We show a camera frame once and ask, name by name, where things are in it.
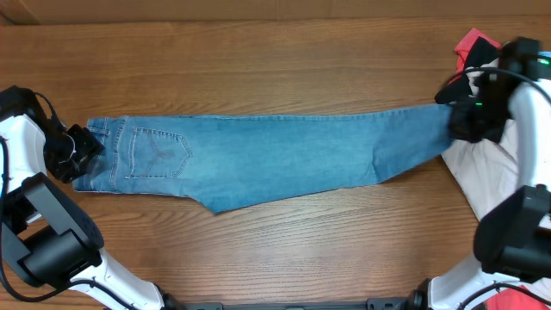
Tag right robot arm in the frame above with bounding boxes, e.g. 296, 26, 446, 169
399, 37, 550, 309

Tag white cloth garment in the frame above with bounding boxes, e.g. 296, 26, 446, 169
441, 64, 551, 294

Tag black cloth garment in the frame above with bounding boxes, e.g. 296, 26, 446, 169
435, 29, 501, 104

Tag blue denim jeans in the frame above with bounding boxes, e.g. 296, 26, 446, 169
73, 104, 451, 213

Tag red cloth garment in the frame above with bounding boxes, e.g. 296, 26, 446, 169
443, 28, 550, 310

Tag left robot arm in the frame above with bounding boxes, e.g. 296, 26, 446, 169
1, 85, 182, 310

